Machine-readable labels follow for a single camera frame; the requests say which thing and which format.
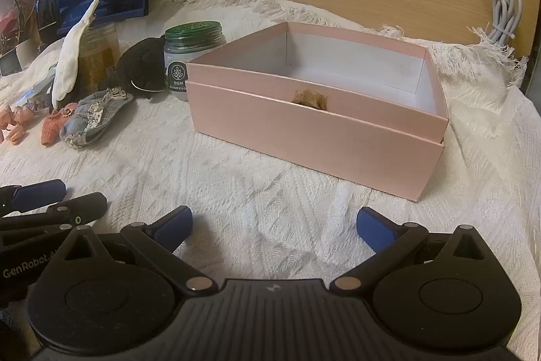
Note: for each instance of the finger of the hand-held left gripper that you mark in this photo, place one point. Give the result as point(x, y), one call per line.
point(84, 206)
point(40, 194)

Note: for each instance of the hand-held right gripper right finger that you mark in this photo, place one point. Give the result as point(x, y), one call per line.
point(374, 228)

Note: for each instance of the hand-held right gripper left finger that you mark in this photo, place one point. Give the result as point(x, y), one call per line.
point(175, 225)

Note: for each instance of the pink cardboard box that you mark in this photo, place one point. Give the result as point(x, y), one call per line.
point(312, 141)

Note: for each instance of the pink knitted sock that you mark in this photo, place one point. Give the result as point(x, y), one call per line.
point(53, 126)

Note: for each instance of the white fringed knitted blanket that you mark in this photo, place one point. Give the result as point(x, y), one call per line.
point(253, 208)

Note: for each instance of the grey lace sock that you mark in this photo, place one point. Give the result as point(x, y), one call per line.
point(95, 118)

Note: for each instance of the clear plastic packet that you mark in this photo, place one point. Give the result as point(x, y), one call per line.
point(36, 88)

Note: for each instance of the red-leaf plant in dark pot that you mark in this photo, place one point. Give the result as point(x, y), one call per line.
point(9, 63)

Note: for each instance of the white sock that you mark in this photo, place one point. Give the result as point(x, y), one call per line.
point(69, 60)

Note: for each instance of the brown fluffy toy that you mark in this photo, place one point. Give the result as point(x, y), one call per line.
point(310, 98)

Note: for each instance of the plant in white pot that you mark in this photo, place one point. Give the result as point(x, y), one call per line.
point(27, 46)

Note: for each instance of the clear jar with yellow label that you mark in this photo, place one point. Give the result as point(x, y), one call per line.
point(99, 56)

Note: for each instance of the black plush toy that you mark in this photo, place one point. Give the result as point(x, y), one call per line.
point(139, 65)

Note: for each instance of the green lid glass jar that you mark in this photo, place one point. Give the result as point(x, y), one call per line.
point(190, 60)

